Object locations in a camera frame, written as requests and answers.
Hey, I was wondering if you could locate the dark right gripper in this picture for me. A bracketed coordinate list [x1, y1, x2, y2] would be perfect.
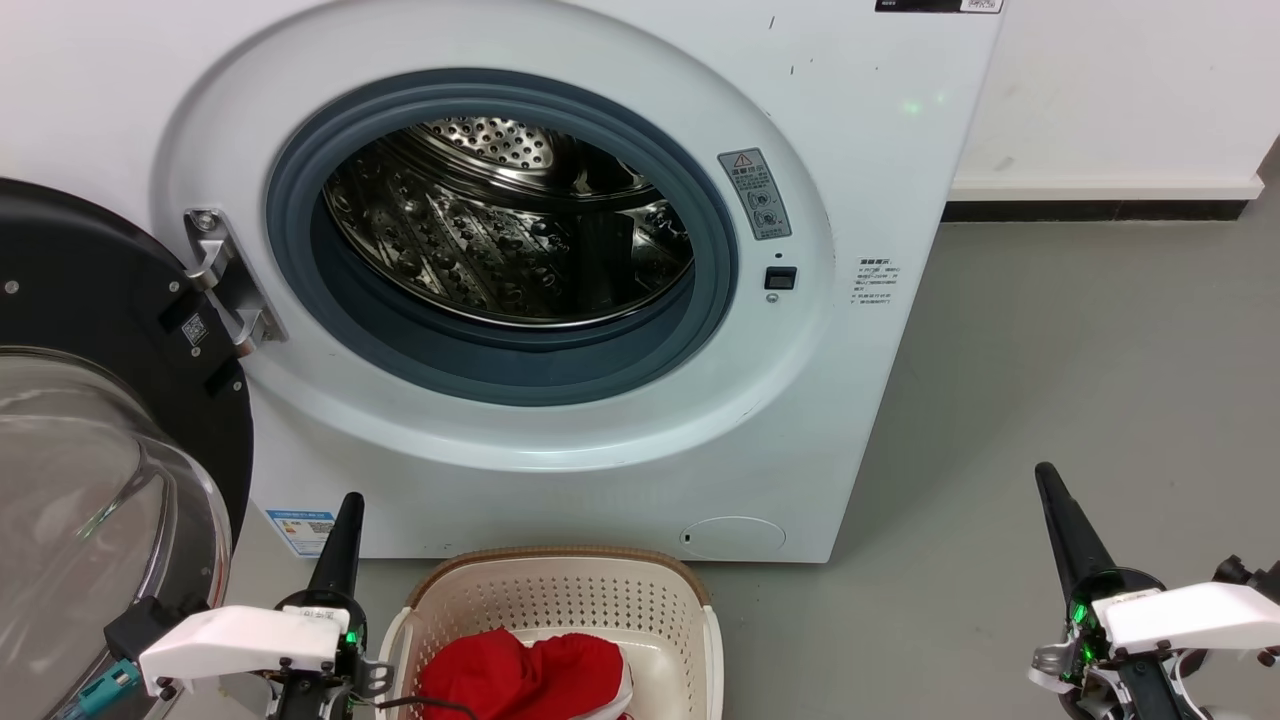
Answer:
[1028, 462, 1201, 720]

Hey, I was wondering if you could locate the cream plastic laundry basket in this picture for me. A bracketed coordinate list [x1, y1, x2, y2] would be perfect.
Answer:
[376, 546, 725, 720]

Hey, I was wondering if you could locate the grey warning sticker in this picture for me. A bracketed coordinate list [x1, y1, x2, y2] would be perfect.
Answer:
[717, 148, 793, 242]

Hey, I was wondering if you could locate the black baseboard strip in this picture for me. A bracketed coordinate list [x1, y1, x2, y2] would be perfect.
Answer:
[942, 200, 1251, 222]

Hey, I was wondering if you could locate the silver metal door hinge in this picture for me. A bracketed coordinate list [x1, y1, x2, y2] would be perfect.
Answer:
[183, 208, 288, 357]

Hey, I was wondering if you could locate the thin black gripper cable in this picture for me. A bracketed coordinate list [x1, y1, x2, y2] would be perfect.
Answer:
[375, 695, 481, 720]

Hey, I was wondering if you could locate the clear glass door bowl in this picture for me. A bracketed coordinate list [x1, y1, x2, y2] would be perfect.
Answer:
[0, 347, 233, 720]

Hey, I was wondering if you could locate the white text sticker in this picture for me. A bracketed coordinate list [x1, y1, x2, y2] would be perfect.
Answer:
[850, 257, 906, 307]

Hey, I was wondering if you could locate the grey rubber door gasket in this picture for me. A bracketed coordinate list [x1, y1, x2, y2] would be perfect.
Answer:
[265, 67, 740, 407]

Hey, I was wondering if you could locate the black round washer door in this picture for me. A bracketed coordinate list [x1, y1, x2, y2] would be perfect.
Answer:
[0, 178, 255, 720]

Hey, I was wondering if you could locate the stainless steel washing machine drum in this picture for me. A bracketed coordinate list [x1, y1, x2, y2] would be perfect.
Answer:
[322, 116, 695, 328]

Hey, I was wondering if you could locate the round white filter cover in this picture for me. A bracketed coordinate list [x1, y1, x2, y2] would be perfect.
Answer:
[680, 516, 787, 556]

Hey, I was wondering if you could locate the blue energy label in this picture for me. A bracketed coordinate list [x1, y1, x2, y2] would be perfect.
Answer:
[264, 508, 337, 558]

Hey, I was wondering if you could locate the teal cable connector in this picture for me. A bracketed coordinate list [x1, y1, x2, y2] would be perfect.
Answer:
[75, 660, 143, 716]

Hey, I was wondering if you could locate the red clothing item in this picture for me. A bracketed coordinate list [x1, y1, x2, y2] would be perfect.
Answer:
[415, 627, 635, 720]

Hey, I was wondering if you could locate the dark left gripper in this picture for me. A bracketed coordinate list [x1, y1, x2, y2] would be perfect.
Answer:
[265, 492, 395, 720]

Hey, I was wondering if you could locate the white front-load washing machine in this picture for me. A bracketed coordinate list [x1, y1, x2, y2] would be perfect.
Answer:
[0, 0, 1005, 564]

